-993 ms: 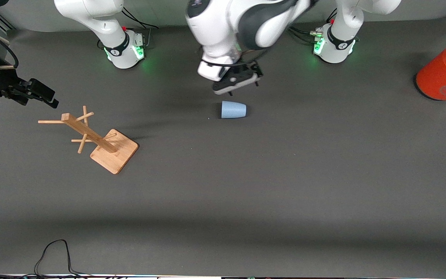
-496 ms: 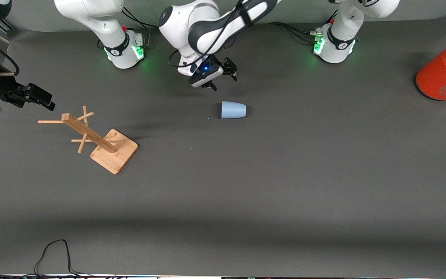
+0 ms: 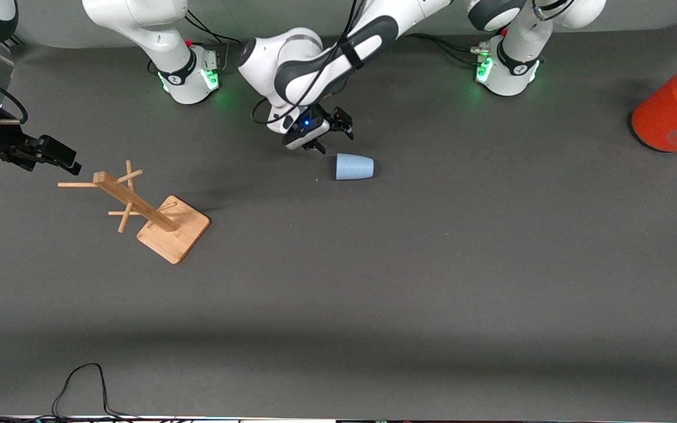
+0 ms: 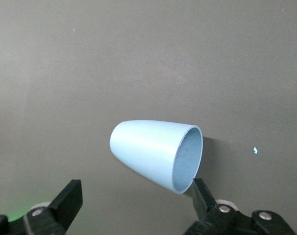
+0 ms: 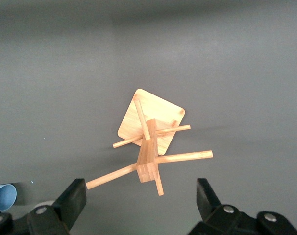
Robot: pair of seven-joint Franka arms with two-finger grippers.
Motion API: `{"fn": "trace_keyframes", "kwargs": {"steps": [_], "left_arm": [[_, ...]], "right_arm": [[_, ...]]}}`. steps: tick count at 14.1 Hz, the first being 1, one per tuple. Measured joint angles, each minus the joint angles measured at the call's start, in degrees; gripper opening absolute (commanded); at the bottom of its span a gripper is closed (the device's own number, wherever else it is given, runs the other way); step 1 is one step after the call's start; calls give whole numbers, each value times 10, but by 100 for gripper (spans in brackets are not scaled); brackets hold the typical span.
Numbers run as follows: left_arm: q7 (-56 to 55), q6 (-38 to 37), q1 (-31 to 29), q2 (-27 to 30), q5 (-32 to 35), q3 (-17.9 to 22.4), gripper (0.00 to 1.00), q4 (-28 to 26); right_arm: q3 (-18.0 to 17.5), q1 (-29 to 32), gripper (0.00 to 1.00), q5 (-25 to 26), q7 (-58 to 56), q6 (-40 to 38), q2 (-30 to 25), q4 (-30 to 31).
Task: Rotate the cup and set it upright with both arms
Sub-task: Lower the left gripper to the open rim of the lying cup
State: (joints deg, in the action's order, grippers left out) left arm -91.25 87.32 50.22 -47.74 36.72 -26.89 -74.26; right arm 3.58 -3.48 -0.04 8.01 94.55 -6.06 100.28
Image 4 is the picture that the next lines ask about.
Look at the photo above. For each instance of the light blue plastic cup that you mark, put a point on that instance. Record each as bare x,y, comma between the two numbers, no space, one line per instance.
148,151

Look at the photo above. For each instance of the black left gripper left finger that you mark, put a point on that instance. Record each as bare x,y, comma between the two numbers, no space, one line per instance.
62,208

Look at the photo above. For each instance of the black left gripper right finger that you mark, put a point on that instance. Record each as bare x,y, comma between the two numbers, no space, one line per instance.
212,215

